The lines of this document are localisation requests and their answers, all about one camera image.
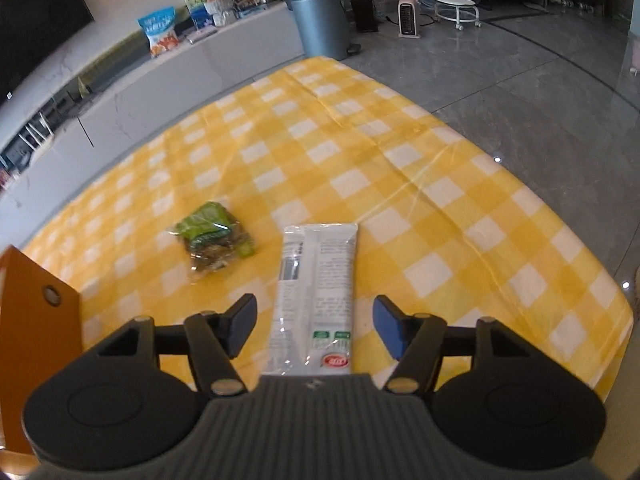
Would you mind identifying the black television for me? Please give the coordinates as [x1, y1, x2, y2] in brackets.
[0, 0, 96, 106]

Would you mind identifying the green snack packet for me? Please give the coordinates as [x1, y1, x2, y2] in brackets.
[172, 201, 257, 273]

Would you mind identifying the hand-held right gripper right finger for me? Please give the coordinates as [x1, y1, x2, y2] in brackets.
[373, 295, 538, 399]

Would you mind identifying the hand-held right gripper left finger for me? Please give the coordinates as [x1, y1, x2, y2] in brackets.
[97, 293, 258, 401]

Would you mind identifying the white router with antennas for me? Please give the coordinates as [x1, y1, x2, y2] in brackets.
[22, 112, 56, 151]

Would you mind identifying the yellow checked tablecloth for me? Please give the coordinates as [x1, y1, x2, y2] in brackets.
[22, 56, 636, 406]

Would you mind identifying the white space heater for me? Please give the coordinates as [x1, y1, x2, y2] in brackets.
[397, 0, 423, 38]

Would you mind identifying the orange storage box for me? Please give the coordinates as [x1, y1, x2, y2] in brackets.
[0, 246, 83, 456]

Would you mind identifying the white round rolling stool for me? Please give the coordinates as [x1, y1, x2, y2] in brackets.
[432, 0, 483, 31]

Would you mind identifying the blue grey pedal bin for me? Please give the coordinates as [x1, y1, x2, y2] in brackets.
[286, 0, 351, 61]

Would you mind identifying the white snack packet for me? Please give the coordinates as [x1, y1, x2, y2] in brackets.
[260, 222, 360, 377]

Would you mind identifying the blue snack bag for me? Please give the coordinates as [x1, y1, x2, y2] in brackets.
[137, 7, 180, 58]

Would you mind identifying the grey television cabinet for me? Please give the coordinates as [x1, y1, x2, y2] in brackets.
[0, 2, 306, 221]

